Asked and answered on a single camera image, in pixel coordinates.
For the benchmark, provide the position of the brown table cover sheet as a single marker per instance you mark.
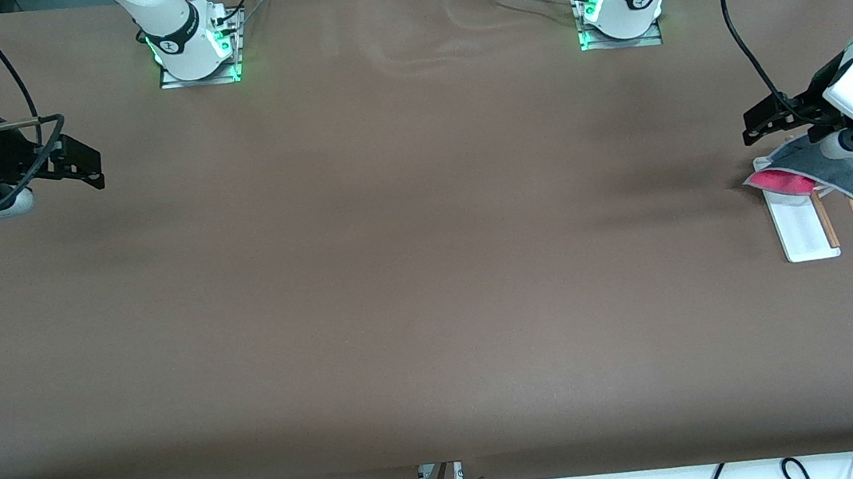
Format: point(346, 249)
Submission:
point(430, 271)

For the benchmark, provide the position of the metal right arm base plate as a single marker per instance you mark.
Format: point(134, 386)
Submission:
point(172, 81)

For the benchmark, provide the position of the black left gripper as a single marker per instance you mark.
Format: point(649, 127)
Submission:
point(816, 93)

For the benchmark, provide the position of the grey towel with pink underside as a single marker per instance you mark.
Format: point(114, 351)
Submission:
point(828, 165)

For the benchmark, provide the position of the white and wooden towel rack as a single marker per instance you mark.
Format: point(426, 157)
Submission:
point(803, 229)

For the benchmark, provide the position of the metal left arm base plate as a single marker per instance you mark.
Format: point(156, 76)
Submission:
point(649, 40)

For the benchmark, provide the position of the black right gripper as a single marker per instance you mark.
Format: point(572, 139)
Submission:
point(1, 157)

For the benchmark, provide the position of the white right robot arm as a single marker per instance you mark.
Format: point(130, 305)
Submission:
point(171, 27)

